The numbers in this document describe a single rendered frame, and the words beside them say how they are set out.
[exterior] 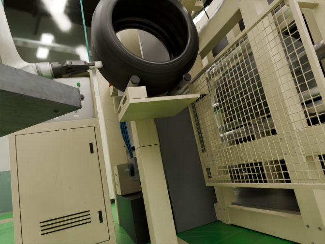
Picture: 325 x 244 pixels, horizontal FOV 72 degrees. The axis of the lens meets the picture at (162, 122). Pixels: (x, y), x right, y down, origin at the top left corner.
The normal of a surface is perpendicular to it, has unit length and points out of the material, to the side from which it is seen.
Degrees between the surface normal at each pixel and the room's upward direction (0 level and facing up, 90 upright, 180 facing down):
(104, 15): 88
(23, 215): 90
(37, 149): 90
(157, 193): 90
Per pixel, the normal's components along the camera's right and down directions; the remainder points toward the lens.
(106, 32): 0.15, -0.18
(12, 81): 0.90, -0.25
